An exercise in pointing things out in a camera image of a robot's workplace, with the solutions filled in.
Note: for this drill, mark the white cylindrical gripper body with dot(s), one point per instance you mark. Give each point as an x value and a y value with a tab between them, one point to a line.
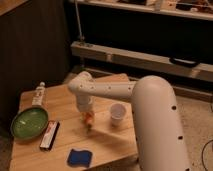
84	103

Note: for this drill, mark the translucent yellowish gripper finger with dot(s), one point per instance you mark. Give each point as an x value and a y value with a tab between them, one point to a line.
92	119

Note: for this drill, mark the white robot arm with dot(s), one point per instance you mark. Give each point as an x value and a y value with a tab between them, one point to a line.
158	129

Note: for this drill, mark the white paper cup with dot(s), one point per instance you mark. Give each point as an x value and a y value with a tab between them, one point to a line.
117	114

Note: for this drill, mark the red and black box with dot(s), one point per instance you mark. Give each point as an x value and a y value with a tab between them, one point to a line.
49	135

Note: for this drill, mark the blue sponge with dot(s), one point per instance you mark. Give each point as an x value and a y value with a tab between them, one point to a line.
79	158

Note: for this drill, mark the wooden table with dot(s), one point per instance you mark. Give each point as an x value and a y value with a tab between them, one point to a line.
107	143

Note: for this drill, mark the white plastic bottle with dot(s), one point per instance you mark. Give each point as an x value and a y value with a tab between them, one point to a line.
39	95

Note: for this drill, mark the green bowl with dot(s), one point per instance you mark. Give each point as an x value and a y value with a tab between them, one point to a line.
29	123

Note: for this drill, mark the metal pole stand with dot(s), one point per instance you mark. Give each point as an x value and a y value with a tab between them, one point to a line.
81	36

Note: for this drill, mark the long grey case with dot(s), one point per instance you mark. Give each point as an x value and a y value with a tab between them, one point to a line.
140	60

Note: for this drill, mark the cluttered shelf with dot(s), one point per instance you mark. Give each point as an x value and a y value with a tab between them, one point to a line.
155	8

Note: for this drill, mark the black case handle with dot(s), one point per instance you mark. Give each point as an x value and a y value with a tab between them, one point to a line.
184	63

